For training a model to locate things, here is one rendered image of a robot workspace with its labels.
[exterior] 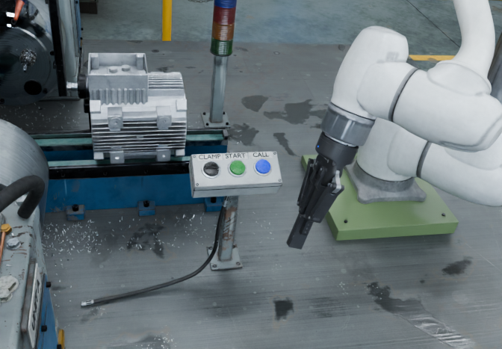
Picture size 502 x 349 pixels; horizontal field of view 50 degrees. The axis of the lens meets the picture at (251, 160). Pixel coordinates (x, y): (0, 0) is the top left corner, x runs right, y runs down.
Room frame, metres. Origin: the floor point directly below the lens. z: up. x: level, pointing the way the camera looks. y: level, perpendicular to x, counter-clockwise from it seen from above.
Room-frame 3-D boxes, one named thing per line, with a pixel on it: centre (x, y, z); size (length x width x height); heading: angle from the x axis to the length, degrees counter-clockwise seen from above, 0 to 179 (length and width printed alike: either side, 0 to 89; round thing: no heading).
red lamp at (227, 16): (1.39, 0.12, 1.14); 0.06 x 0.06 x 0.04
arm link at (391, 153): (1.16, -0.35, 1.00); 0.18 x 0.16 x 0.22; 55
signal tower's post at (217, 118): (1.39, 0.12, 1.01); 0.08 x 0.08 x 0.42; 17
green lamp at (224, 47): (1.39, 0.12, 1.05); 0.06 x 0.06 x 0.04
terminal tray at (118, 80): (1.02, 0.31, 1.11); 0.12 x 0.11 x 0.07; 107
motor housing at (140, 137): (1.03, 0.27, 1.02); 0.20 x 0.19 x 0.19; 107
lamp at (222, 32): (1.39, 0.12, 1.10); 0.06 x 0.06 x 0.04
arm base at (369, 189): (1.18, -0.34, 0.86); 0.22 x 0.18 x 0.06; 13
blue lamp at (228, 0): (1.39, 0.12, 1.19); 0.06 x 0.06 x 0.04
